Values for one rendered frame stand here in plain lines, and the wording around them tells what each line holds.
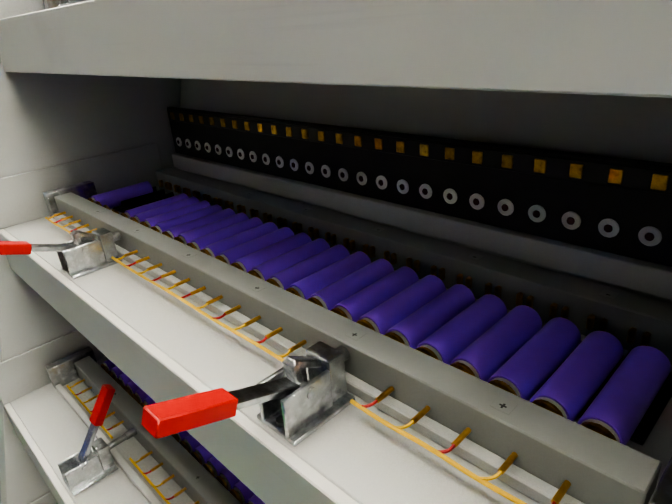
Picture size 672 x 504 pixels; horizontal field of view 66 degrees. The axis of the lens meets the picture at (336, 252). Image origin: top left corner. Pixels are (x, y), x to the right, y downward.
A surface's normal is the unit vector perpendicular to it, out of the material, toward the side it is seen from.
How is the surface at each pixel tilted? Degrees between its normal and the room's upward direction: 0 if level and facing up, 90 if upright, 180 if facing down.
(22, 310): 90
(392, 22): 105
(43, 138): 90
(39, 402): 15
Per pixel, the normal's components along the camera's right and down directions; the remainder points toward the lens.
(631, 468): -0.07, -0.91
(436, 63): -0.70, 0.34
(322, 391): 0.71, 0.25
